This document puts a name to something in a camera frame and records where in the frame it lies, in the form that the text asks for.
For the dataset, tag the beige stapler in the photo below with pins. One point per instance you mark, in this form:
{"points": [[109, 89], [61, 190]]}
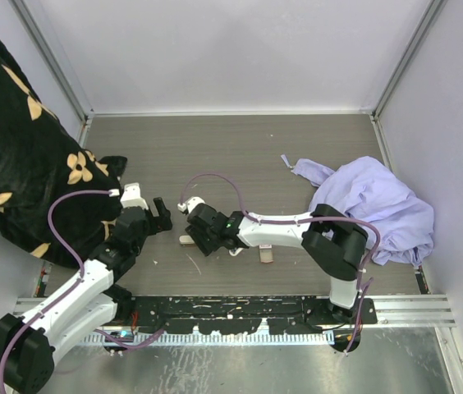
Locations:
{"points": [[186, 240]]}

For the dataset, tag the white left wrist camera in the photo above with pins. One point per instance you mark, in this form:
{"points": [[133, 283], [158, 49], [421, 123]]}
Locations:
{"points": [[130, 196]]}

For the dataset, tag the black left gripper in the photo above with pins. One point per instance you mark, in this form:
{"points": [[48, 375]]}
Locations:
{"points": [[160, 222]]}

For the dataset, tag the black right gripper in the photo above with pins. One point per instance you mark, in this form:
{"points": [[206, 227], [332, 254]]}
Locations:
{"points": [[206, 246]]}

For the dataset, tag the white slotted cable duct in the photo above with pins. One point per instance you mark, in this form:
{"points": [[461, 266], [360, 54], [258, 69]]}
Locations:
{"points": [[259, 338]]}

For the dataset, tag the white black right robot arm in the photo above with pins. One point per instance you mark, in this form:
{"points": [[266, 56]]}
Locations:
{"points": [[334, 242]]}

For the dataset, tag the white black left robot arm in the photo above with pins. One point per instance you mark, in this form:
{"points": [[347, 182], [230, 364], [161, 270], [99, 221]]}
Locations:
{"points": [[31, 345]]}

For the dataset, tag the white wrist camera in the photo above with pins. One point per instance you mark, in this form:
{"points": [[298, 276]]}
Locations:
{"points": [[130, 196], [187, 207]]}

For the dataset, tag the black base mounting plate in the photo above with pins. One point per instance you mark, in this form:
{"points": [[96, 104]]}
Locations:
{"points": [[292, 314]]}

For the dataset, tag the lavender crumpled cloth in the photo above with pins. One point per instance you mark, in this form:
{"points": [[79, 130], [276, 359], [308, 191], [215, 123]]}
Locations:
{"points": [[366, 190]]}

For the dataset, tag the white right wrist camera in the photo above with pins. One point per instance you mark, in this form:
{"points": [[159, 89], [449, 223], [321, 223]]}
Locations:
{"points": [[187, 207]]}

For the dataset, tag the aluminium front rail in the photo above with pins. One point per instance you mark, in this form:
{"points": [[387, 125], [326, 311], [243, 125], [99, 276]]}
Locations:
{"points": [[408, 311]]}

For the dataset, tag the black floral blanket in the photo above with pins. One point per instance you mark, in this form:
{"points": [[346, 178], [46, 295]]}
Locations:
{"points": [[41, 165]]}

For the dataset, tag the pink stapler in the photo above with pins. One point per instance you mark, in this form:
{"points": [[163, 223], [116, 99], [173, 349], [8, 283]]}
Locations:
{"points": [[235, 252]]}

